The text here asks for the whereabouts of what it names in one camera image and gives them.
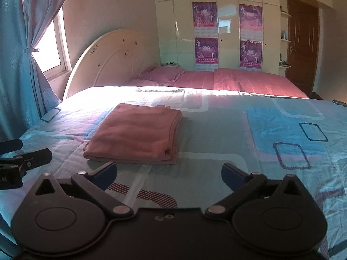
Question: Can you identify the pink pillow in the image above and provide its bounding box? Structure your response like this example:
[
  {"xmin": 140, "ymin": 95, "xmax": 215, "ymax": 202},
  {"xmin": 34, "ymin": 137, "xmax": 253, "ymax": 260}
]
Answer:
[{"xmin": 138, "ymin": 66, "xmax": 186, "ymax": 84}]

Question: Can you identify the cream glossy wardrobe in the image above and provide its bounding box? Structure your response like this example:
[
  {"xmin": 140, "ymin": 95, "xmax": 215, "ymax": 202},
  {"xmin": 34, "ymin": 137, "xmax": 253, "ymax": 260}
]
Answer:
[{"xmin": 155, "ymin": 0, "xmax": 333, "ymax": 75}]

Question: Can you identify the pink poster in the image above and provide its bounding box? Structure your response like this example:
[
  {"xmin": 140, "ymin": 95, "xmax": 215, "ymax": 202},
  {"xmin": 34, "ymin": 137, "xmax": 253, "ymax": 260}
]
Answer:
[
  {"xmin": 239, "ymin": 40, "xmax": 263, "ymax": 69},
  {"xmin": 195, "ymin": 37, "xmax": 219, "ymax": 65},
  {"xmin": 192, "ymin": 2, "xmax": 218, "ymax": 28},
  {"xmin": 239, "ymin": 4, "xmax": 263, "ymax": 31}
]

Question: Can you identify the pink folded blanket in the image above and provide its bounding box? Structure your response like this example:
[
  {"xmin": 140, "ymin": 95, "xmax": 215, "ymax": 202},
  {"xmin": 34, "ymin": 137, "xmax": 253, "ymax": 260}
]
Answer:
[{"xmin": 173, "ymin": 68, "xmax": 307, "ymax": 99}]

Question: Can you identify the upper left pink poster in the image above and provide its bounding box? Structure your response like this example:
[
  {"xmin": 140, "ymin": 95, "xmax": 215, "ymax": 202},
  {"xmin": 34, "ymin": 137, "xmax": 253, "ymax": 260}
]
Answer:
[{"xmin": 192, "ymin": 2, "xmax": 218, "ymax": 28}]

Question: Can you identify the cream arched headboard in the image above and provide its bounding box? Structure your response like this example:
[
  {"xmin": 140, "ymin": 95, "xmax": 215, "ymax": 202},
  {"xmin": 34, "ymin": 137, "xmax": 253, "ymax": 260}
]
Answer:
[{"xmin": 63, "ymin": 29, "xmax": 158, "ymax": 100}]

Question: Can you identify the pink knit sweater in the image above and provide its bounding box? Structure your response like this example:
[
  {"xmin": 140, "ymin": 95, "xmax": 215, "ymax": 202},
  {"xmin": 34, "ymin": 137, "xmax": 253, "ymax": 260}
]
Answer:
[{"xmin": 83, "ymin": 103, "xmax": 182, "ymax": 164}]

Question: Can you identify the blue patterned quilt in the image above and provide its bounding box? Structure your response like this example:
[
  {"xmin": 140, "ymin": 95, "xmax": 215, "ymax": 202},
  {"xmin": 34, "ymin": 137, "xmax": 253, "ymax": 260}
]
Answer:
[{"xmin": 1, "ymin": 86, "xmax": 346, "ymax": 259}]

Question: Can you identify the brown wooden door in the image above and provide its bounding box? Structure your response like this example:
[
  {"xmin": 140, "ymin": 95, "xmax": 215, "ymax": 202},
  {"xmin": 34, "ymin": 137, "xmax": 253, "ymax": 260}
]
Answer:
[{"xmin": 285, "ymin": 0, "xmax": 319, "ymax": 96}]

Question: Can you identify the teal curtain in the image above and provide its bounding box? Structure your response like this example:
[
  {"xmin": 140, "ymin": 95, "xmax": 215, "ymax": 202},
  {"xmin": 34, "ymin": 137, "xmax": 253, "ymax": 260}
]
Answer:
[{"xmin": 1, "ymin": 0, "xmax": 65, "ymax": 140}]

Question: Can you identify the upper right pink poster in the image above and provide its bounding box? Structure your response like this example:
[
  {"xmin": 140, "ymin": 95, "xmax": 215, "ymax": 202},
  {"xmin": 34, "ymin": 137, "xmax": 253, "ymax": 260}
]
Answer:
[{"xmin": 239, "ymin": 4, "xmax": 263, "ymax": 31}]

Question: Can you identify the lower right pink poster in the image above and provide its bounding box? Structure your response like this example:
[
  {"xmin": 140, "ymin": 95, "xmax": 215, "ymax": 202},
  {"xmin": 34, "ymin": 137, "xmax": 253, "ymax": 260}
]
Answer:
[{"xmin": 239, "ymin": 40, "xmax": 263, "ymax": 69}]

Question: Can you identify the lower left pink poster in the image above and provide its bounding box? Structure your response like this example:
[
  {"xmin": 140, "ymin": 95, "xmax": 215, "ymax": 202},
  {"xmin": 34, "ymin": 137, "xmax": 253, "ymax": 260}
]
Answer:
[{"xmin": 195, "ymin": 37, "xmax": 219, "ymax": 65}]

